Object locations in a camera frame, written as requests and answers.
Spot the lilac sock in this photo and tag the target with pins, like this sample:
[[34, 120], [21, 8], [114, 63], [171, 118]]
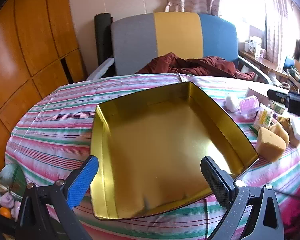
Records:
[[7, 200]]

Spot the small pink box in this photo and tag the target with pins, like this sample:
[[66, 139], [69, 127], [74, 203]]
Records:
[[262, 53]]

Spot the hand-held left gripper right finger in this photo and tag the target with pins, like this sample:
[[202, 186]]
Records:
[[217, 183]]

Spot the small white box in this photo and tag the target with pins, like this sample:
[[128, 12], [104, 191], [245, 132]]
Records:
[[247, 47]]

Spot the striped bed sheet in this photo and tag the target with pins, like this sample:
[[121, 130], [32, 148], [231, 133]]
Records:
[[52, 130]]

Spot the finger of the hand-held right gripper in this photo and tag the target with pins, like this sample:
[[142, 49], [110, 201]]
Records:
[[277, 95]]

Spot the wooden wardrobe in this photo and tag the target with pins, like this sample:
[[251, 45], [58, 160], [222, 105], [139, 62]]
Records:
[[27, 42]]

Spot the blue round object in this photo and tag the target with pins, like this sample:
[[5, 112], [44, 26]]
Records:
[[288, 62]]

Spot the green white carton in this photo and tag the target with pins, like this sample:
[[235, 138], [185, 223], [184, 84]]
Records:
[[277, 108]]

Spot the maroon tin box gold inside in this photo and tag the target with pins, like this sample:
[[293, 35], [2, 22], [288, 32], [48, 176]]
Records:
[[160, 142]]

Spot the yellow green packet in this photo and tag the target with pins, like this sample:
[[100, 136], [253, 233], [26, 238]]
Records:
[[263, 117]]

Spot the large yellow sponge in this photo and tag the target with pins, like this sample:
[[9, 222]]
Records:
[[270, 145]]

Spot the white printed carton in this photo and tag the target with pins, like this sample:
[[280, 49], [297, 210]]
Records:
[[256, 45]]

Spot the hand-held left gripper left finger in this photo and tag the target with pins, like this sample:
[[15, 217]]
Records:
[[81, 182]]

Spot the grey yellow blue chair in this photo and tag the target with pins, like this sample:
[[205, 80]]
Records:
[[132, 40]]

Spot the wooden desk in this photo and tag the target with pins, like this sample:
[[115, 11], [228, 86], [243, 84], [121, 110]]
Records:
[[262, 61]]

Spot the pink sock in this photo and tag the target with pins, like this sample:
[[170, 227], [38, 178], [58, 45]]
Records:
[[16, 209]]

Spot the pink white packet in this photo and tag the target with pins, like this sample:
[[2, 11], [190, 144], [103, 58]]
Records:
[[250, 105]]

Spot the dark red quilted cloth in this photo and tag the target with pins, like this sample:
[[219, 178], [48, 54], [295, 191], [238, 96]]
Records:
[[202, 66]]

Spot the pale green bag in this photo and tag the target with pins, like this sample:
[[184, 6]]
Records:
[[8, 176]]

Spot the black rolled mat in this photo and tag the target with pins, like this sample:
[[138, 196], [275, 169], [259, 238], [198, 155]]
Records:
[[102, 37]]

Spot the orange fruit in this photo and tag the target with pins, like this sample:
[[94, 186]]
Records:
[[5, 212]]

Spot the white cotton pack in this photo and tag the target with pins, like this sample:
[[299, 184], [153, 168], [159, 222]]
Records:
[[232, 103]]

